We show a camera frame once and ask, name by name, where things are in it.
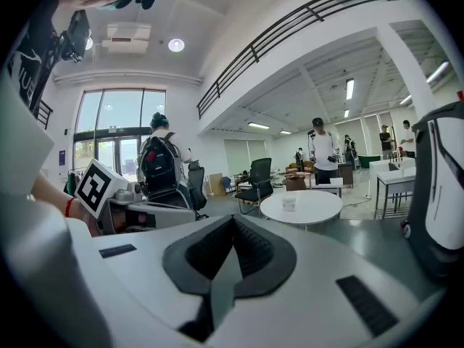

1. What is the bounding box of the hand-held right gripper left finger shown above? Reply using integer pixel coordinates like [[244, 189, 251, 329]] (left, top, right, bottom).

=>
[[67, 214, 236, 348]]

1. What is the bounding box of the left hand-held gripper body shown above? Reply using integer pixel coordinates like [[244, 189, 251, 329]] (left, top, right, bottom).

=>
[[74, 157, 199, 237]]

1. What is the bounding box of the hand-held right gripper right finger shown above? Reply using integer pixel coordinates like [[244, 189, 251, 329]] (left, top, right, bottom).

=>
[[209, 214, 447, 348]]

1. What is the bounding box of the person's left forearm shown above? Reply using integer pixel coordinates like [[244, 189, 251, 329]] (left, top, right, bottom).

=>
[[30, 170, 98, 237]]

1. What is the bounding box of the clothes rack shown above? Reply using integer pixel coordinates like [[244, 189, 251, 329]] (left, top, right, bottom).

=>
[[64, 167, 86, 196]]

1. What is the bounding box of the black backpack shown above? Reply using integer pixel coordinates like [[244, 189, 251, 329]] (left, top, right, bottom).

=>
[[138, 131, 181, 196]]

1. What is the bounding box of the large glass window door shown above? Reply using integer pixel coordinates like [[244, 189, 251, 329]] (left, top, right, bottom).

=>
[[72, 88, 167, 181]]

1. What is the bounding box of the round white table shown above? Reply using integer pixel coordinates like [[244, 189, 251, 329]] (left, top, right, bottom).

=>
[[260, 189, 344, 232]]

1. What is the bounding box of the black short railing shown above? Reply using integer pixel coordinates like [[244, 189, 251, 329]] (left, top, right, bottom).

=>
[[33, 99, 54, 131]]

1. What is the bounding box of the black mesh office chair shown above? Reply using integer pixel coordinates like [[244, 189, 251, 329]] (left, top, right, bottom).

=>
[[187, 159, 210, 220], [234, 157, 275, 216]]

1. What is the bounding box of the brown cardboard box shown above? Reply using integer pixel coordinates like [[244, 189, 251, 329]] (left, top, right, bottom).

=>
[[285, 172, 310, 192]]

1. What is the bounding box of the flat cardboard sheet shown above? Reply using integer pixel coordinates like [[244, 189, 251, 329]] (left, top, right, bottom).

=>
[[207, 172, 224, 197]]

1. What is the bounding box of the white rectangular desk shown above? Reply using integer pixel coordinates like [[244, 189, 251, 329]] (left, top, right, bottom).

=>
[[374, 157, 418, 220]]

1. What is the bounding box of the green tub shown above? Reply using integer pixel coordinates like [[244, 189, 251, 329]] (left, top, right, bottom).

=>
[[357, 154, 382, 169]]

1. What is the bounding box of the person's black printed shirt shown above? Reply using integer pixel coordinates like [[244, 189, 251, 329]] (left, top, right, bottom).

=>
[[6, 0, 91, 112]]

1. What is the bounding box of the black chest-mounted device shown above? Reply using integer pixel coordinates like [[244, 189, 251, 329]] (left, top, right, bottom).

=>
[[57, 9, 92, 65]]

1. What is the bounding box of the white ceiling air conditioner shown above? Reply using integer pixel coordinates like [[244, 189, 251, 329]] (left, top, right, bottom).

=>
[[101, 22, 152, 55]]

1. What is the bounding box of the black balcony railing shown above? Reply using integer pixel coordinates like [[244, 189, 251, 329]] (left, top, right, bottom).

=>
[[196, 0, 398, 120]]

